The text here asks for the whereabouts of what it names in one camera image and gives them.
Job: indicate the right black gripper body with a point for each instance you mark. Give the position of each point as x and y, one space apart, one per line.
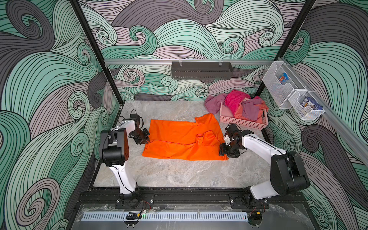
230 151

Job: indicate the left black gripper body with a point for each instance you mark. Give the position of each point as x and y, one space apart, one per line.
139 136

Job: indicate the orange t-shirt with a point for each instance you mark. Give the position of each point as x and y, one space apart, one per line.
183 140

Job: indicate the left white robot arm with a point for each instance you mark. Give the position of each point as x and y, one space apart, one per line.
114 153

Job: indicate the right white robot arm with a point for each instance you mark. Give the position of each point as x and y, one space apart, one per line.
287 172

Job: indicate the pink perforated plastic basket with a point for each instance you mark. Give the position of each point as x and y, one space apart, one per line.
227 117

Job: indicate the mauve purple t-shirt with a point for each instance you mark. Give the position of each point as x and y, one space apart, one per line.
252 109
213 103

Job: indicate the magenta pink t-shirt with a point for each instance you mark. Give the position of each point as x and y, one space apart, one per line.
234 99

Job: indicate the coral salmon t-shirt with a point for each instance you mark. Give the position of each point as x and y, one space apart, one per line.
238 113

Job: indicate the clear plastic bin upper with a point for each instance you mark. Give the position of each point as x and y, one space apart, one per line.
280 93

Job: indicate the clear plastic bin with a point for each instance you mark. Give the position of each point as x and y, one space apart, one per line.
307 113
280 93

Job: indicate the clear plastic bin lower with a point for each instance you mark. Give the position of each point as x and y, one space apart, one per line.
307 113

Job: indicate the red blue small item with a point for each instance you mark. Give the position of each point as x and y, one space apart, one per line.
283 78

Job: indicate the blue white small box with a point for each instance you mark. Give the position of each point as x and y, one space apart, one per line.
310 102

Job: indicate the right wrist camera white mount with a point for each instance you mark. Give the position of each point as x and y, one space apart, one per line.
227 140

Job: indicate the black perforated wall tray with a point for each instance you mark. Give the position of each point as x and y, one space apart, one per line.
204 71

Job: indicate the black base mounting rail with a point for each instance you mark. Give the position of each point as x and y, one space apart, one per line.
162 197

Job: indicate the aluminium back wall rail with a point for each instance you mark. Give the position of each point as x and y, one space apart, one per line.
181 61

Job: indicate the aluminium wall rail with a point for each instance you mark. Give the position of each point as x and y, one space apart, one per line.
356 144
181 61

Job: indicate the black corner frame post left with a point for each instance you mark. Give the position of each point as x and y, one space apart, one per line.
91 39

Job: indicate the black corner frame post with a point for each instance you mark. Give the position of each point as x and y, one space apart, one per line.
91 39
294 14

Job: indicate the aluminium right wall rail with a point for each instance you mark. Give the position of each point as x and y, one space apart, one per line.
356 144

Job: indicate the black corner frame post right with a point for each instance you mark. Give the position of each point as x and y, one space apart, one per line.
294 14

